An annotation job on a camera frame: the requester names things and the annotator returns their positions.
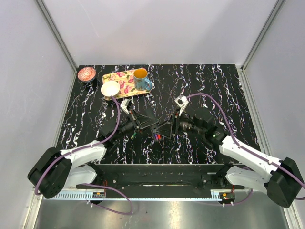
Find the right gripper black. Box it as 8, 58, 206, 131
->
154, 108, 205, 139

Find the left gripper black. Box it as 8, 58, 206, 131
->
112, 109, 159, 142

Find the black remote control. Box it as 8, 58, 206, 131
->
150, 127, 164, 142

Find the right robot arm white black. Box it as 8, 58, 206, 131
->
153, 111, 304, 208

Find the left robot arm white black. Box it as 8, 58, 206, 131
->
28, 110, 158, 198

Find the blue mug orange inside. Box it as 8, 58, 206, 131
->
133, 68, 152, 91

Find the floral yellow tray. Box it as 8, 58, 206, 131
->
102, 69, 151, 98

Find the white small bowl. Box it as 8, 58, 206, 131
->
101, 81, 121, 99

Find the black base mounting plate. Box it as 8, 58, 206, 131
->
91, 164, 244, 199

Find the red patterned bowl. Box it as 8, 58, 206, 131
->
77, 67, 96, 83

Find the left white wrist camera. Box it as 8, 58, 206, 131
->
120, 99, 132, 115

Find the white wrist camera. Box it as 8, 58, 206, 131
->
120, 99, 132, 115
174, 95, 189, 116

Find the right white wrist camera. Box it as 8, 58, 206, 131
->
174, 95, 189, 116

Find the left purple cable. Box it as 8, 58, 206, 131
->
35, 95, 134, 215

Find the purple cable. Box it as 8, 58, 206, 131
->
185, 93, 305, 207
35, 95, 134, 215

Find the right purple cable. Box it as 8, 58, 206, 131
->
185, 93, 305, 207

